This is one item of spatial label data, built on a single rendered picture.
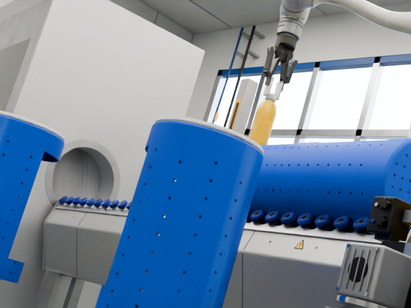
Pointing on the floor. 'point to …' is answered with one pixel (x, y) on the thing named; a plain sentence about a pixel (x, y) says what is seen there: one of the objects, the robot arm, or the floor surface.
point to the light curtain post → (243, 106)
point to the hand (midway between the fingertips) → (273, 89)
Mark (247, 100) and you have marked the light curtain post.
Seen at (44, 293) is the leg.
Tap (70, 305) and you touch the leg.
